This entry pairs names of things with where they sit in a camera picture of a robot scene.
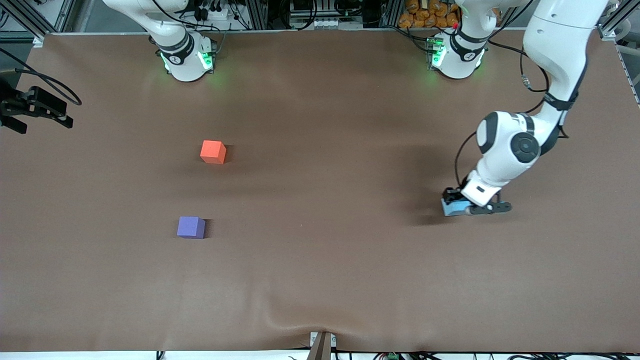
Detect light blue foam block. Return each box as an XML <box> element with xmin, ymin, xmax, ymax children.
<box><xmin>441</xmin><ymin>196</ymin><xmax>475</xmax><ymax>217</ymax></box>

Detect orange foam block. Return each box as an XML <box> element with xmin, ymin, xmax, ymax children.
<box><xmin>200</xmin><ymin>140</ymin><xmax>227</xmax><ymax>165</ymax></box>

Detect purple foam block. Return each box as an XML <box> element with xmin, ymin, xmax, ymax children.
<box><xmin>176</xmin><ymin>216</ymin><xmax>206</xmax><ymax>240</ymax></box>

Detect brown table mat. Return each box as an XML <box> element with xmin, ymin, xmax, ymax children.
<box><xmin>0</xmin><ymin>27</ymin><xmax>640</xmax><ymax>354</ymax></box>

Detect pile of orange packets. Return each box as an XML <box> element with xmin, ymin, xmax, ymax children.
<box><xmin>398</xmin><ymin>0</ymin><xmax>462</xmax><ymax>29</ymax></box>

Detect white power strip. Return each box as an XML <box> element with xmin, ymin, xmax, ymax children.
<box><xmin>196</xmin><ymin>0</ymin><xmax>239</xmax><ymax>24</ymax></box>

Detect white electronics box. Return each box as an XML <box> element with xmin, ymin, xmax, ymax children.
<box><xmin>289</xmin><ymin>14</ymin><xmax>364</xmax><ymax>31</ymax></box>

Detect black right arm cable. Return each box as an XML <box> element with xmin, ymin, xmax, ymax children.
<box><xmin>0</xmin><ymin>46</ymin><xmax>83</xmax><ymax>107</ymax></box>

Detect aluminium frame post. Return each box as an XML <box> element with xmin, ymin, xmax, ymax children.
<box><xmin>0</xmin><ymin>0</ymin><xmax>47</xmax><ymax>47</ymax></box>
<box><xmin>600</xmin><ymin>0</ymin><xmax>640</xmax><ymax>42</ymax></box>

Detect brown camera mount bracket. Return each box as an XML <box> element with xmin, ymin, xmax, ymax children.
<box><xmin>307</xmin><ymin>331</ymin><xmax>337</xmax><ymax>360</ymax></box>

